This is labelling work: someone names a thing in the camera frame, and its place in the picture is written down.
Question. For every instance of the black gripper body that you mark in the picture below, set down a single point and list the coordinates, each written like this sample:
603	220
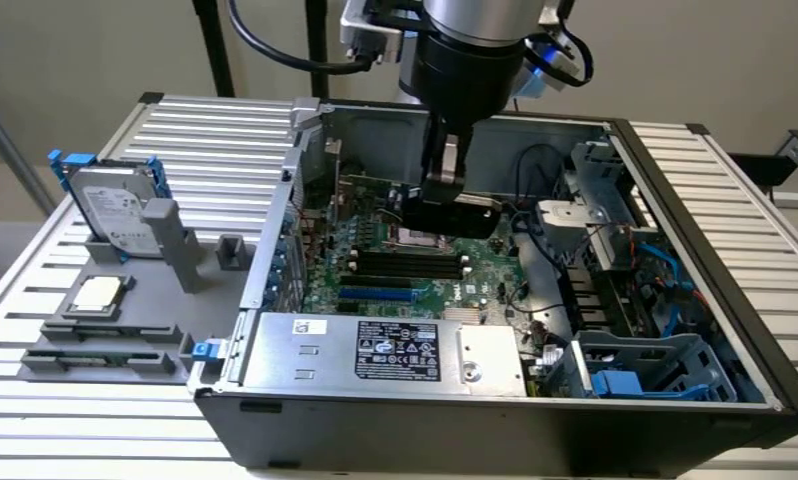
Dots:
469	75

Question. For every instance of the green gpu card black fan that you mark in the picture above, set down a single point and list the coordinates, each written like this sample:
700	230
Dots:
456	220

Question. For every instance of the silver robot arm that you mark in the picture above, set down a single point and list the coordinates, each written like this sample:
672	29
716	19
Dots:
487	17

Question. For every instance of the black ram slot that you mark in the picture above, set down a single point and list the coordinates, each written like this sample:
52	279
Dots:
409	275
409	269
409	262
409	256

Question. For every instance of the blue expansion slot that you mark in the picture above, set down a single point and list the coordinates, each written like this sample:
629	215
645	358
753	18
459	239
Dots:
376	294

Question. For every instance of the blue lit wrist module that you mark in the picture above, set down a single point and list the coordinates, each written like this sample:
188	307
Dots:
549	62

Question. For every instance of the black stand pole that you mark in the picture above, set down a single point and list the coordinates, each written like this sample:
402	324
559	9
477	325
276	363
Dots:
218	50
318	60

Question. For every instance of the silver metal drive bay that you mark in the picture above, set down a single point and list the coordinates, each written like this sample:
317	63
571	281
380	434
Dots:
593	210

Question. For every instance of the cpu socket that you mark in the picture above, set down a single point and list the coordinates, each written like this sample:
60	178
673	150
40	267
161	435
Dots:
418	240

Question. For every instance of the green motherboard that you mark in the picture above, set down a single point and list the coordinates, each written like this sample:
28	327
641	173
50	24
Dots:
433	295

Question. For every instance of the small black box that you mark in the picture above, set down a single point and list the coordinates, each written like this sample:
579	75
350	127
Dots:
763	170

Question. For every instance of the copper chipset heat sink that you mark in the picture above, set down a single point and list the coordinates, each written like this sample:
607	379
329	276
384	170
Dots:
465	315

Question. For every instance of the silver power supply unit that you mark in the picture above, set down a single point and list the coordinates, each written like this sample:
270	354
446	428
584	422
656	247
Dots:
346	350

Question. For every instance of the hard disk in blue carrier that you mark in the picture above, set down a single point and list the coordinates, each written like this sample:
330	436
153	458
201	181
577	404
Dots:
116	210

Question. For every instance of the grey parts rack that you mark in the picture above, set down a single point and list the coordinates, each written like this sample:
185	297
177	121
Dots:
193	310

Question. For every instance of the grey disk bay cage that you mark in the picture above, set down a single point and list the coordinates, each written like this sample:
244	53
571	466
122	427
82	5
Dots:
680	360

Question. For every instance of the blue disk bay latch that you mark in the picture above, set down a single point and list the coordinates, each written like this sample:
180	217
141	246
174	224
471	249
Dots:
616	385

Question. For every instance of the blue case clip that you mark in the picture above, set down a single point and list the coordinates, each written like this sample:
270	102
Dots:
206	350

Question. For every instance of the silver cpu chip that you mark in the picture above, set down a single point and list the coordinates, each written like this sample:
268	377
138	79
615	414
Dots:
98	294

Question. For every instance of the black open pc case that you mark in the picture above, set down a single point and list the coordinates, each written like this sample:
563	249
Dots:
440	435

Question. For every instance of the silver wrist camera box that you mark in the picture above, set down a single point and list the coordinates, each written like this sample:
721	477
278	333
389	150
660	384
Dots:
373	30

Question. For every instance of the grey aluminium post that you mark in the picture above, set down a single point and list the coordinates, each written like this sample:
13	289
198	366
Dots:
13	150

